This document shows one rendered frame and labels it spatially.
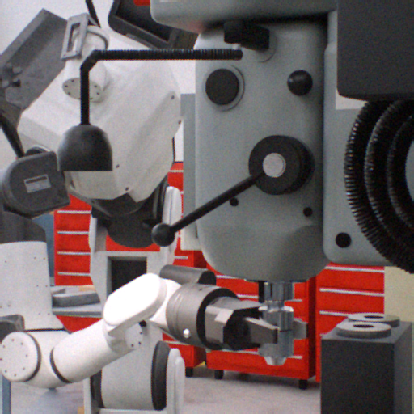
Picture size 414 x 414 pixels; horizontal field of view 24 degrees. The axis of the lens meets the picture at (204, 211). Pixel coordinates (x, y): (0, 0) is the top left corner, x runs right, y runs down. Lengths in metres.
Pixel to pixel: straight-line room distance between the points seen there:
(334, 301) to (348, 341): 4.47
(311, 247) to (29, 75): 0.74
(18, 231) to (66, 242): 5.26
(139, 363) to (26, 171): 0.55
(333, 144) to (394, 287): 1.93
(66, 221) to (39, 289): 5.25
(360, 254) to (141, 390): 0.97
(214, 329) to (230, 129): 0.28
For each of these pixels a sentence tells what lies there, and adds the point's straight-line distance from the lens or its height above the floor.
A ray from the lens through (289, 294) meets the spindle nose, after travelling 1.27.
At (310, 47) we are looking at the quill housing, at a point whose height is 1.59.
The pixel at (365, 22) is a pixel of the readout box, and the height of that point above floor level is 1.58.
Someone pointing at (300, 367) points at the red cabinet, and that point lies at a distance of 6.28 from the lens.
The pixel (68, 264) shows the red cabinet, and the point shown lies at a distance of 6.88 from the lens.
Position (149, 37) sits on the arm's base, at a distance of 1.79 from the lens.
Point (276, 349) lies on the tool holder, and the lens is 1.28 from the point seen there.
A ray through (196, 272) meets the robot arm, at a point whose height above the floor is 1.30.
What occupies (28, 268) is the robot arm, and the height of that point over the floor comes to 1.29.
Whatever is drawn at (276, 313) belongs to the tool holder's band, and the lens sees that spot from 1.27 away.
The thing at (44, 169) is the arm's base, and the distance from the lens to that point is 1.65.
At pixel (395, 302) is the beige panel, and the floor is 1.03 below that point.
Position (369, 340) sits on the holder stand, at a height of 1.17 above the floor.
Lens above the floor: 1.46
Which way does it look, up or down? 3 degrees down
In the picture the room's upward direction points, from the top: straight up
